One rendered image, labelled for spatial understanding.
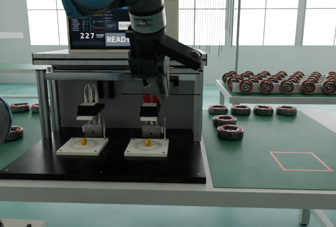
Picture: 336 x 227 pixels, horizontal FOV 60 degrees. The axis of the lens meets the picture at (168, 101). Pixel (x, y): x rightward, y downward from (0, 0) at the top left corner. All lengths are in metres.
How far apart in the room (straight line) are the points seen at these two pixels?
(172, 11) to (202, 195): 0.67
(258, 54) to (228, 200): 6.89
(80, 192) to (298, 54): 7.38
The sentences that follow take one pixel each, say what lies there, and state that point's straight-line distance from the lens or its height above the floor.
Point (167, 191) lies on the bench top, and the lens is 0.87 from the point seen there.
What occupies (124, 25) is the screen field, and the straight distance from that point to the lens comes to 1.17.
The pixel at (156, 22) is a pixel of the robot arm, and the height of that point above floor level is 1.21.
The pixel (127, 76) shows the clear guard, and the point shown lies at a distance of 0.93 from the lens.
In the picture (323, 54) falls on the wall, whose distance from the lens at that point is 8.21.
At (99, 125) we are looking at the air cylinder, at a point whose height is 0.82.
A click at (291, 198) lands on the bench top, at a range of 0.93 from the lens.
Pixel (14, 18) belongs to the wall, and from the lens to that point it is 8.55.
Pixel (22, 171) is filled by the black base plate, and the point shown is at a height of 0.77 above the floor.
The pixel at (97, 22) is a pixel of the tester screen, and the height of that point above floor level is 1.23.
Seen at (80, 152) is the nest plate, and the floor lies 0.78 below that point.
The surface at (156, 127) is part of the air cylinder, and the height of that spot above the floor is 0.82.
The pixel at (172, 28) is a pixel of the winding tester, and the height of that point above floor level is 1.21.
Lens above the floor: 1.17
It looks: 12 degrees down
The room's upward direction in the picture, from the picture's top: straight up
